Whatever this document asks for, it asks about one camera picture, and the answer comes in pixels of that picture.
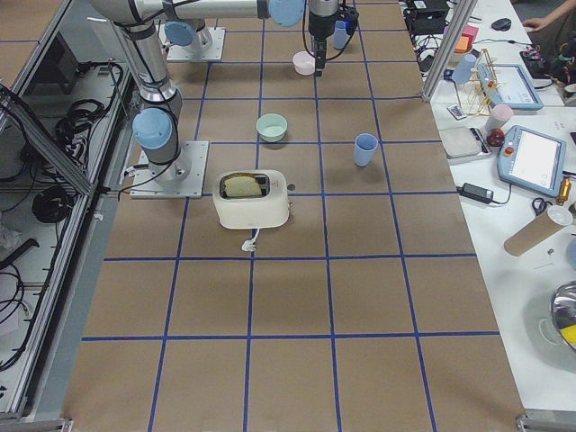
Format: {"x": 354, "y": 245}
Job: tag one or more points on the blue cup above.
{"x": 464, "y": 69}
{"x": 366, "y": 145}
{"x": 340, "y": 37}

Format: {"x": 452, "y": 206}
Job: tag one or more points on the green bowl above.
{"x": 271, "y": 127}

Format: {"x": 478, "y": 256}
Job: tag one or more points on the blue cup on rack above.
{"x": 464, "y": 69}

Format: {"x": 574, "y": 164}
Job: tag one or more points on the sticky note pads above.
{"x": 467, "y": 38}

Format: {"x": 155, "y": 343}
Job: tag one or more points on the bread slice in toaster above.
{"x": 242, "y": 186}

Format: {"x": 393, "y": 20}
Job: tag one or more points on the grey kitchen scale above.
{"x": 463, "y": 145}

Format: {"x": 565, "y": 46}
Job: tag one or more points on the wooden cup rack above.
{"x": 478, "y": 95}

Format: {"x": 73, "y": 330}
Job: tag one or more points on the white toaster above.
{"x": 270, "y": 210}

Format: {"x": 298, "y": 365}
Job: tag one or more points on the black computer mouse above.
{"x": 501, "y": 25}

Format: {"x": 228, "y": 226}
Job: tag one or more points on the far teach pendant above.
{"x": 516, "y": 88}

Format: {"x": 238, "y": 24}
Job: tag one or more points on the teach pendant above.
{"x": 516, "y": 88}
{"x": 532, "y": 160}

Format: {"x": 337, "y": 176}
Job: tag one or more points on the red apple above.
{"x": 496, "y": 138}

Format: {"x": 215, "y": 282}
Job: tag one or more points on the black power adapter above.
{"x": 476, "y": 193}

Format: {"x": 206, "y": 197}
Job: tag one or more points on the near teach pendant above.
{"x": 532, "y": 160}

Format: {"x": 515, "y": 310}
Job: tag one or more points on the cardboard tube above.
{"x": 539, "y": 229}

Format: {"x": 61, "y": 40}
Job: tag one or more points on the steel mixing bowl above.
{"x": 562, "y": 311}

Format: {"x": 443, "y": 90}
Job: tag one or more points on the aluminium frame post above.
{"x": 461, "y": 14}

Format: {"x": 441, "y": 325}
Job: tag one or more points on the white toaster cord plug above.
{"x": 250, "y": 245}

